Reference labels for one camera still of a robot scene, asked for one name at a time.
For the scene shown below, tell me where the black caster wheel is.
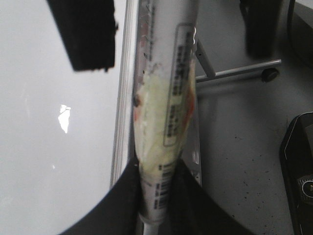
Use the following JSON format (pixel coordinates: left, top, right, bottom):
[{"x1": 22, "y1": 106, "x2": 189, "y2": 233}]
[{"x1": 261, "y1": 68, "x2": 279, "y2": 83}]

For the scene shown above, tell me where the white black whiteboard marker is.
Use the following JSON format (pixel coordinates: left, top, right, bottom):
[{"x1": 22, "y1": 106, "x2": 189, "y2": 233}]
[{"x1": 133, "y1": 0, "x2": 199, "y2": 235}]

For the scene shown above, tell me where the black device with display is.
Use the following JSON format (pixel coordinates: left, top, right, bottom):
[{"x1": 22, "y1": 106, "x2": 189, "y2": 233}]
[{"x1": 279, "y1": 112, "x2": 313, "y2": 235}]

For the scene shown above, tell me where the grey metal stand base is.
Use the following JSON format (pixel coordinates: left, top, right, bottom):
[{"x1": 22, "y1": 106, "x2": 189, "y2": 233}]
[{"x1": 196, "y1": 39, "x2": 282, "y2": 83}]

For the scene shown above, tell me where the white whiteboard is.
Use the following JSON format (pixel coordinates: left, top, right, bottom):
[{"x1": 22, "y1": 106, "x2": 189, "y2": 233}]
[{"x1": 0, "y1": 0, "x2": 203, "y2": 235}]

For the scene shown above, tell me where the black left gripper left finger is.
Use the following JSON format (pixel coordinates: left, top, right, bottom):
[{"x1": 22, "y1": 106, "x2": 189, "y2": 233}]
[{"x1": 62, "y1": 157, "x2": 142, "y2": 235}]

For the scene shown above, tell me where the dark curved floor base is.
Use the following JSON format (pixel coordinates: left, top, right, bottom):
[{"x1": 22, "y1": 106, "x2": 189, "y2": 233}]
[{"x1": 287, "y1": 0, "x2": 313, "y2": 69}]

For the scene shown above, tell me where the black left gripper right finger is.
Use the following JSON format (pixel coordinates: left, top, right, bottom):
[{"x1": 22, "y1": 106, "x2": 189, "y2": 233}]
[{"x1": 168, "y1": 159, "x2": 252, "y2": 235}]

